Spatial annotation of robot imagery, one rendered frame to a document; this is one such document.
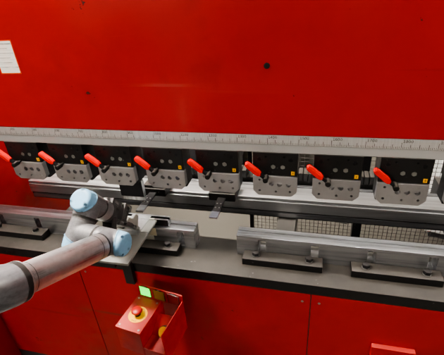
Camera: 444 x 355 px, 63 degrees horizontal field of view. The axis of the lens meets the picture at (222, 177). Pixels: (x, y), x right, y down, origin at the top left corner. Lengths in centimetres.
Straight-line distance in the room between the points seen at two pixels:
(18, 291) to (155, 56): 75
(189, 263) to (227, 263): 15
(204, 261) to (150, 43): 83
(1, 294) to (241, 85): 81
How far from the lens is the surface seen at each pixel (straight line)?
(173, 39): 117
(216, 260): 147
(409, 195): 129
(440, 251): 149
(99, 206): 122
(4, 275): 89
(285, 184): 125
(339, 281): 141
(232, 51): 112
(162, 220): 151
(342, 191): 126
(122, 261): 136
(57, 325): 213
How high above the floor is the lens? 186
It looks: 29 degrees down
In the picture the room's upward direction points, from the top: 4 degrees counter-clockwise
